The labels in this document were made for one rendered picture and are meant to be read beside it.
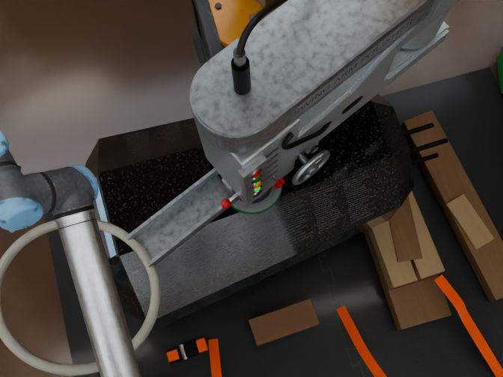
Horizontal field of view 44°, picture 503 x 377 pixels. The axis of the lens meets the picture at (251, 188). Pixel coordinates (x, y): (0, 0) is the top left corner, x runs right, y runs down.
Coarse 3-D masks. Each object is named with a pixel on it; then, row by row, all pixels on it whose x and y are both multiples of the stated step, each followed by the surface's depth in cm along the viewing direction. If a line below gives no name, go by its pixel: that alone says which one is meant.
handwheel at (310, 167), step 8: (320, 152) 189; (328, 152) 191; (304, 160) 193; (312, 160) 187; (320, 160) 192; (304, 168) 187; (312, 168) 192; (296, 176) 189; (304, 176) 199; (296, 184) 195
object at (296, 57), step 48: (288, 0) 154; (336, 0) 153; (384, 0) 153; (432, 0) 156; (288, 48) 150; (336, 48) 150; (384, 48) 161; (192, 96) 148; (240, 96) 147; (288, 96) 147; (240, 144) 150
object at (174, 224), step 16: (208, 176) 202; (192, 192) 204; (208, 192) 205; (224, 192) 205; (176, 208) 204; (192, 208) 204; (208, 208) 204; (144, 224) 198; (160, 224) 202; (176, 224) 202; (192, 224) 202; (144, 240) 201; (160, 240) 201; (176, 240) 197; (160, 256) 195
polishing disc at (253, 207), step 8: (232, 192) 225; (264, 192) 225; (272, 192) 225; (240, 200) 224; (256, 200) 224; (264, 200) 224; (272, 200) 224; (240, 208) 224; (248, 208) 224; (256, 208) 224; (264, 208) 223
